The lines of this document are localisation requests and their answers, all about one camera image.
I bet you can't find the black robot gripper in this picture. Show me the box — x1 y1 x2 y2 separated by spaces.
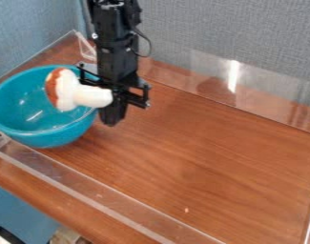
75 37 154 128

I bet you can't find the white toy mushroom brown cap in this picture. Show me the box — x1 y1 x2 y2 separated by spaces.
44 67 114 112

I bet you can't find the teal blue plastic bowl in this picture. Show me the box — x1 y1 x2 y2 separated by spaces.
0 65 96 148

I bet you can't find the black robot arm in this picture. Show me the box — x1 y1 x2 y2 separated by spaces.
76 0 152 127

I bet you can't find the clear acrylic front barrier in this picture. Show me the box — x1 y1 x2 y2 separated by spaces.
0 133 226 244

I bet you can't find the clear acrylic barrier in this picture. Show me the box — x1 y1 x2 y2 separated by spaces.
0 133 226 244
139 50 310 132

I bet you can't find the clear acrylic back barrier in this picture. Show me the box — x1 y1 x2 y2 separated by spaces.
139 50 310 132

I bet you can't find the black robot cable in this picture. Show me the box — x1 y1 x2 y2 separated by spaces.
130 27 154 59

